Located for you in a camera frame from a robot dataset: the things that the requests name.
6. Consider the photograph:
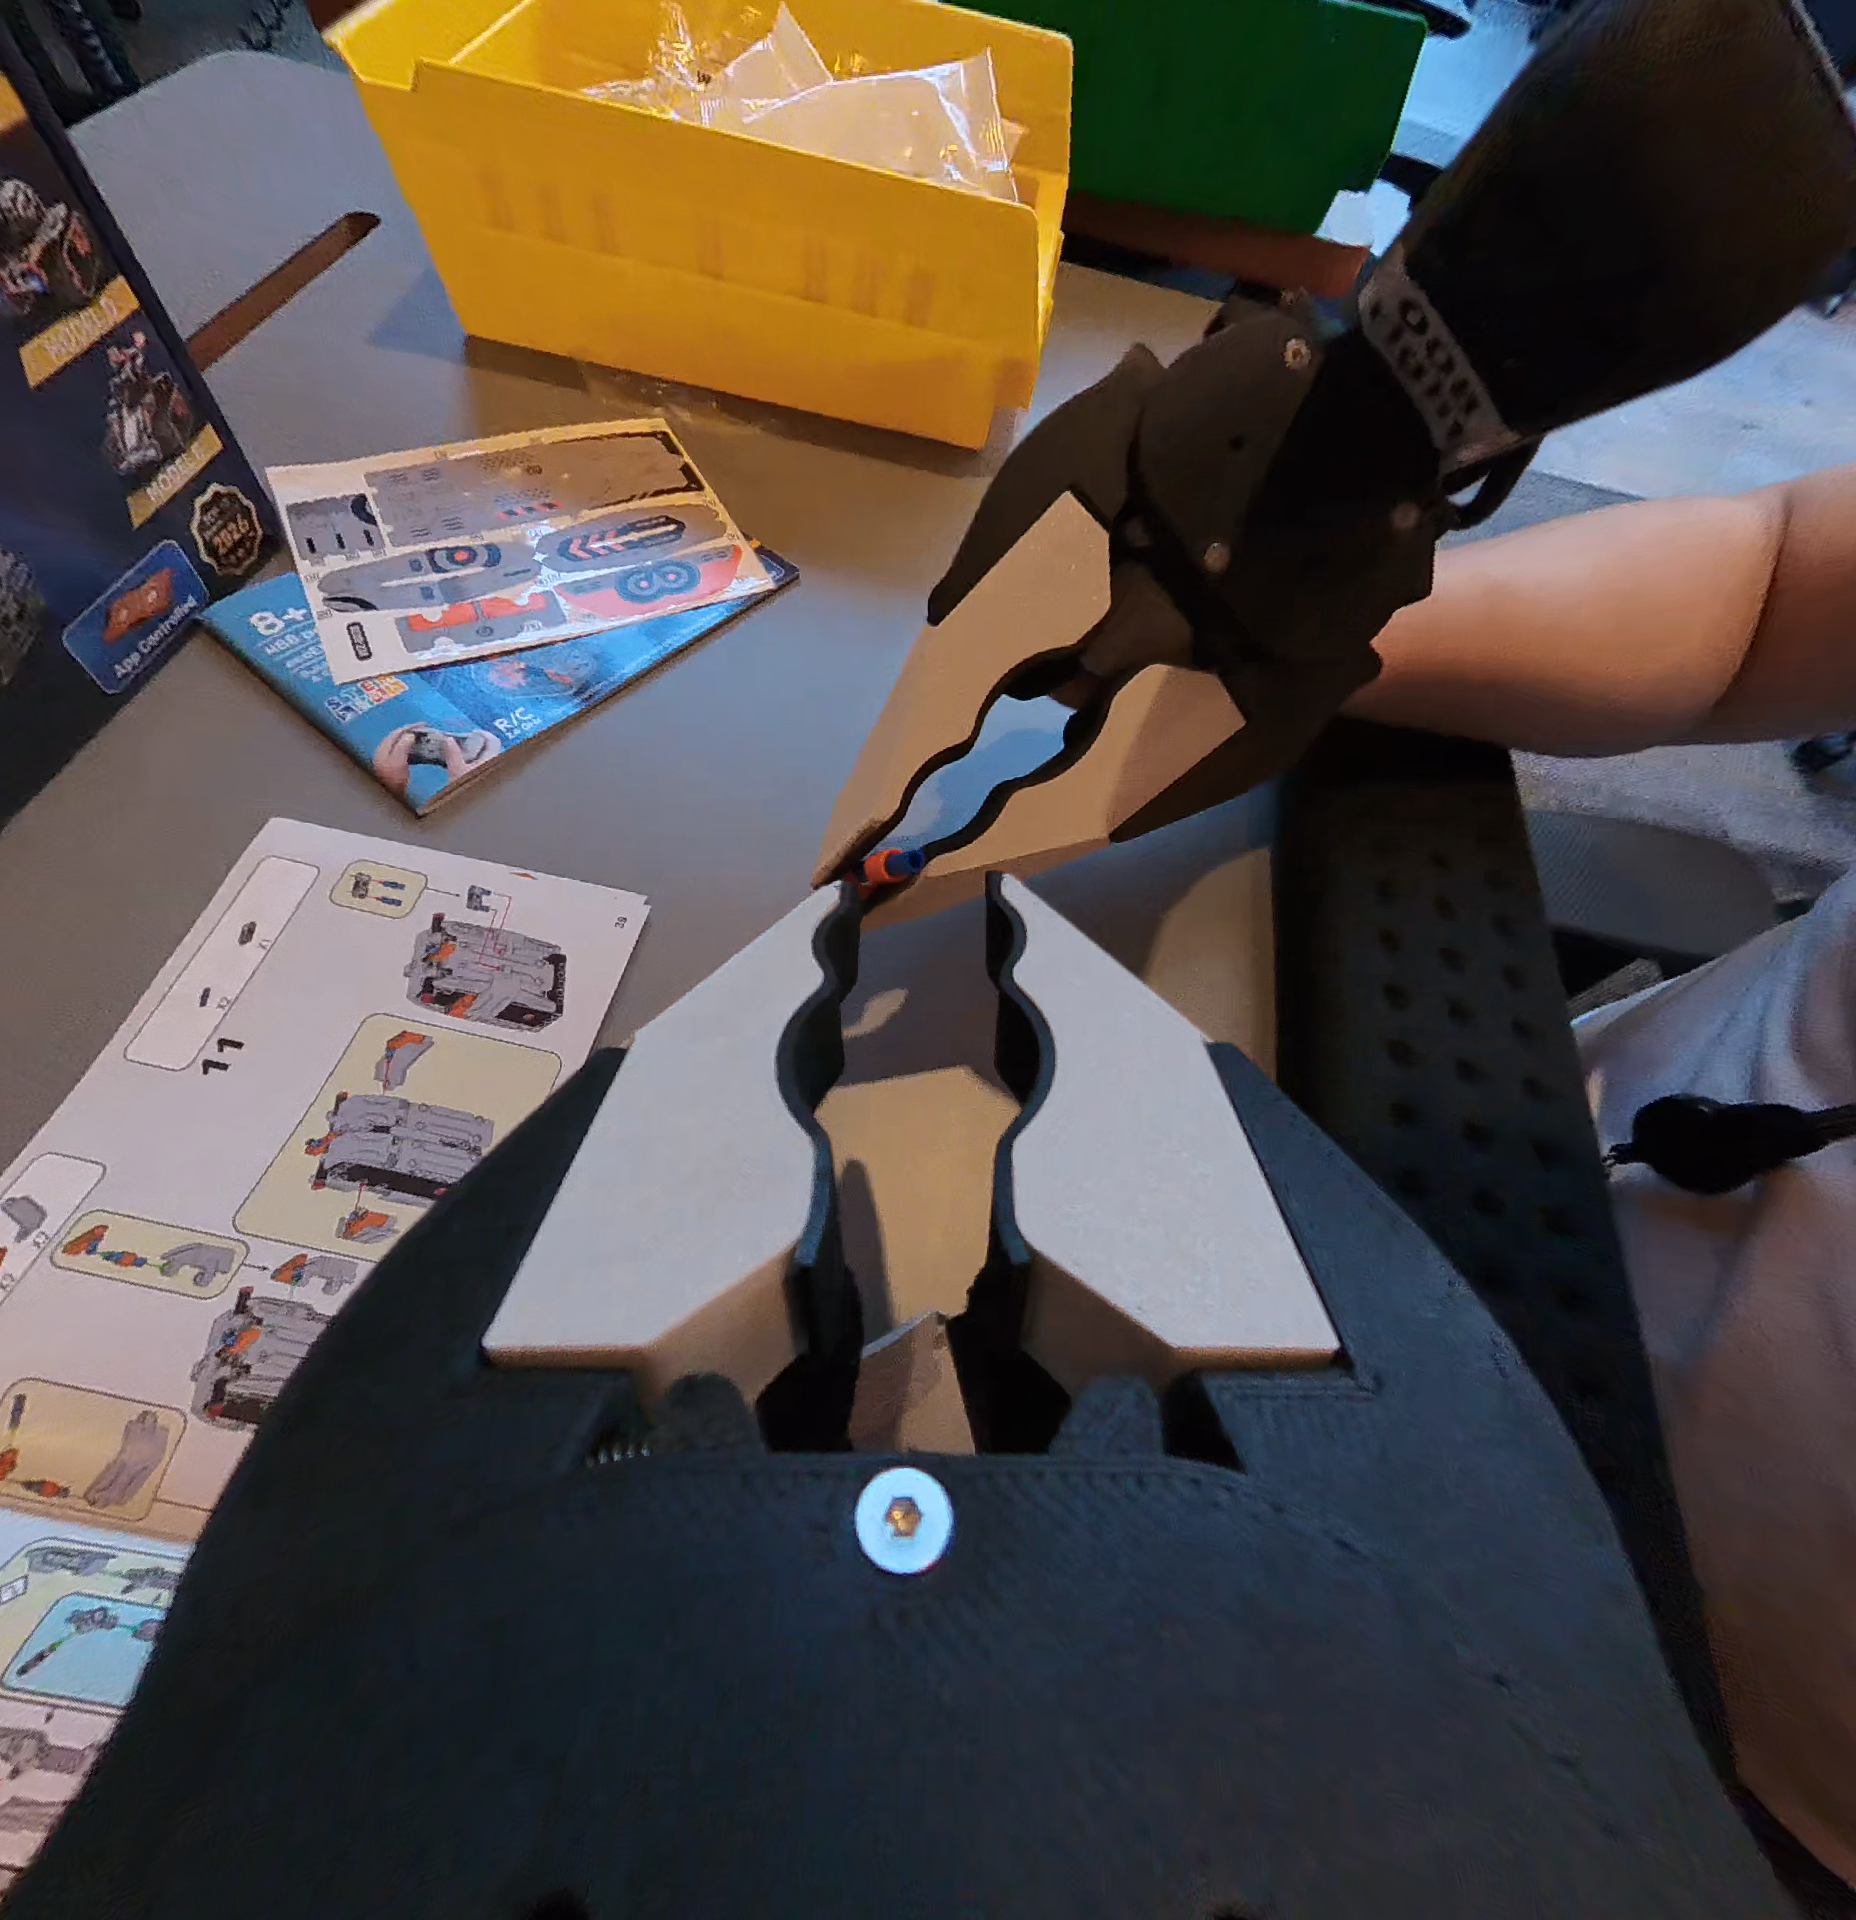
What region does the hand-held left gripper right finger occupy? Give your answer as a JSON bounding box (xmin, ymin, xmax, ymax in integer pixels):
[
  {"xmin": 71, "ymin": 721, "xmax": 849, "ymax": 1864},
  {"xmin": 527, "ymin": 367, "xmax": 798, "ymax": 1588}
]
[{"xmin": 969, "ymin": 872, "xmax": 1345, "ymax": 1402}]

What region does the black drawstring toggle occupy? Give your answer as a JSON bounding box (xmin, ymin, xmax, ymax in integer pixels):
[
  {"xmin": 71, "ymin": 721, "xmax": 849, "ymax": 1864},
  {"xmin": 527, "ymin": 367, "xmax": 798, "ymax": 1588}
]
[{"xmin": 1601, "ymin": 1091, "xmax": 1856, "ymax": 1197}]

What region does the green plastic bin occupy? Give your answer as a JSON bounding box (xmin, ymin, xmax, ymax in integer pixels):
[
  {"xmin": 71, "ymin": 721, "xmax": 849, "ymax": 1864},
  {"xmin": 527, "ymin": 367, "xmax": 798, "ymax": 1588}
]
[{"xmin": 1002, "ymin": 0, "xmax": 1427, "ymax": 235}]

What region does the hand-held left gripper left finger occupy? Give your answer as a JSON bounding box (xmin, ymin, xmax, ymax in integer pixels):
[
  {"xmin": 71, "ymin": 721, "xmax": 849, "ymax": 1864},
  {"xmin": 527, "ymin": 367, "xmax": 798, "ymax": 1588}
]
[{"xmin": 482, "ymin": 882, "xmax": 864, "ymax": 1411}]

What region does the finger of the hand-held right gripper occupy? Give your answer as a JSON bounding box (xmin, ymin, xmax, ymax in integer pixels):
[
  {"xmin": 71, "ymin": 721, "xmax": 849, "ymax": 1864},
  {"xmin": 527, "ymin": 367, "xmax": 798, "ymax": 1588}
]
[
  {"xmin": 884, "ymin": 661, "xmax": 1248, "ymax": 920},
  {"xmin": 811, "ymin": 493, "xmax": 1123, "ymax": 890}
]

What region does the dark blue robot toy box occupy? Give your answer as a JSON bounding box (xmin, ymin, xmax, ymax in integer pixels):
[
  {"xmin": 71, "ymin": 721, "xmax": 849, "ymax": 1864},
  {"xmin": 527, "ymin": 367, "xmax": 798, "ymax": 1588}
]
[{"xmin": 0, "ymin": 0, "xmax": 283, "ymax": 857}]

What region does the light blue toy booklet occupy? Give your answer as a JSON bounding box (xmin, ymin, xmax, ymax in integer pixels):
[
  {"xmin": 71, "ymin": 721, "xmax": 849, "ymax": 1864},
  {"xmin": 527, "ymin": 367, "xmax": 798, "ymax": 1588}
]
[{"xmin": 201, "ymin": 548, "xmax": 801, "ymax": 820}]

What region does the grey desk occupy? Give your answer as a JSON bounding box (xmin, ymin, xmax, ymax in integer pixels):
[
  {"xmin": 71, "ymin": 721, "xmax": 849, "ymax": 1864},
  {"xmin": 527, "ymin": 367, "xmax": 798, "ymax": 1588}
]
[{"xmin": 0, "ymin": 53, "xmax": 1522, "ymax": 1518}]

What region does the open toy instruction booklet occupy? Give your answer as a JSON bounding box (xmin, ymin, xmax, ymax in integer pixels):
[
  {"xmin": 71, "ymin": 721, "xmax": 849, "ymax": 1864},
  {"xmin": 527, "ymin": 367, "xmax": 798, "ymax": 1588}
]
[{"xmin": 0, "ymin": 812, "xmax": 651, "ymax": 1898}]

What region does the clear plastic bag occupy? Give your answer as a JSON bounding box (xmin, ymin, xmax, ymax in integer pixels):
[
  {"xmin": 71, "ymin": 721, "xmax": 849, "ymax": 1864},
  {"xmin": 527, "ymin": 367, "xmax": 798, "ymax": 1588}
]
[{"xmin": 579, "ymin": 0, "xmax": 1023, "ymax": 204}]

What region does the person's white top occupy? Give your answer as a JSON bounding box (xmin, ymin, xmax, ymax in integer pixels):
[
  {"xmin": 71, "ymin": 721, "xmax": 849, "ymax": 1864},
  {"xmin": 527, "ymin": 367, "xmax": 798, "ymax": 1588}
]
[{"xmin": 1574, "ymin": 878, "xmax": 1856, "ymax": 1920}]

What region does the toy sticker sheet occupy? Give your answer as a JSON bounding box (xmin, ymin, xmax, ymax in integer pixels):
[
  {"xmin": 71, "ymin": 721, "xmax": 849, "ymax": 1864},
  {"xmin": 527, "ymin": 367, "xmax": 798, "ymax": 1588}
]
[{"xmin": 265, "ymin": 418, "xmax": 753, "ymax": 675}]

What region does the person's right forearm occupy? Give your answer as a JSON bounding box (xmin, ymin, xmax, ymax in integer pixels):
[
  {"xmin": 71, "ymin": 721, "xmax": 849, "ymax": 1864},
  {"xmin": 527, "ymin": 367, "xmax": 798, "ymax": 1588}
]
[{"xmin": 1339, "ymin": 450, "xmax": 1856, "ymax": 752}]

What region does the yellow plastic bin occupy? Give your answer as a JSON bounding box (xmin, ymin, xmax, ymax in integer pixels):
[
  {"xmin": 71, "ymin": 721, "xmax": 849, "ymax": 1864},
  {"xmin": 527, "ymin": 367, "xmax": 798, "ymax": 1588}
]
[{"xmin": 325, "ymin": 0, "xmax": 1075, "ymax": 452}]

